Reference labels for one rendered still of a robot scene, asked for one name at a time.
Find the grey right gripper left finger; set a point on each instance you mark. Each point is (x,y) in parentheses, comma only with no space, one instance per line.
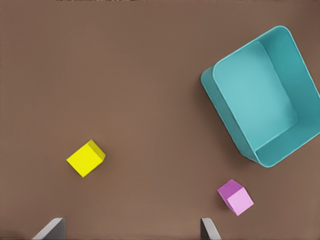
(53,230)

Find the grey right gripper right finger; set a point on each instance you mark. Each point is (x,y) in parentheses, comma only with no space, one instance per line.
(209,230)

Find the pink cube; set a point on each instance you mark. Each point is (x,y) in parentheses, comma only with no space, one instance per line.
(236,197)

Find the yellow cube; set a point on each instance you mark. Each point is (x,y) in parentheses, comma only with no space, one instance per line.
(84,160)

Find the teal plastic bin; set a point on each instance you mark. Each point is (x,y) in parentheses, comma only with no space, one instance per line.
(260,95)

